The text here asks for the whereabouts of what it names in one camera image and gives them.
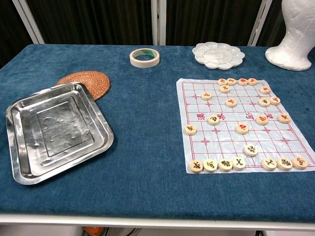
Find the white foam vase form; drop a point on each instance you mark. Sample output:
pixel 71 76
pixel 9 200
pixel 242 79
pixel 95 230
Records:
pixel 292 44

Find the plastic Chinese chess board sheet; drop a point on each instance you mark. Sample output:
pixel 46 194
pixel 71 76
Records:
pixel 221 142

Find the dark pleated curtain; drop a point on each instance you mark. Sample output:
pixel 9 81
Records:
pixel 98 22

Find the wooden chess piece black character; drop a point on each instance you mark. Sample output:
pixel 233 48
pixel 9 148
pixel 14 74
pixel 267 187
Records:
pixel 239 163
pixel 225 165
pixel 269 164
pixel 210 165
pixel 251 150
pixel 196 166
pixel 213 120
pixel 191 129
pixel 299 162
pixel 284 164

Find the orange object under table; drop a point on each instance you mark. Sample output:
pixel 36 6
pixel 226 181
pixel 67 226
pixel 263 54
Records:
pixel 93 231

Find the white vertical frame post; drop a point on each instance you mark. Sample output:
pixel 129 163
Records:
pixel 158 22

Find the square stainless steel tray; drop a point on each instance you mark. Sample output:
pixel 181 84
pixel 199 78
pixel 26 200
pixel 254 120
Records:
pixel 59 132

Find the blue velvet tablecloth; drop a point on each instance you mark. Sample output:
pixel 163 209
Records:
pixel 147 123

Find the white slanted frame post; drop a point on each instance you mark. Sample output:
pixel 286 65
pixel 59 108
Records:
pixel 28 20
pixel 259 23

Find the round woven rattan coaster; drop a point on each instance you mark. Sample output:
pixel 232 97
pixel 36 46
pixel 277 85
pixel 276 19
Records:
pixel 94 82

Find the white flower-shaped paint palette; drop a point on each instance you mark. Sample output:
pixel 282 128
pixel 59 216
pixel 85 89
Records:
pixel 217 55

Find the beige masking tape roll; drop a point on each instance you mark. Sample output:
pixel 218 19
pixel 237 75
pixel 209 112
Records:
pixel 144 63

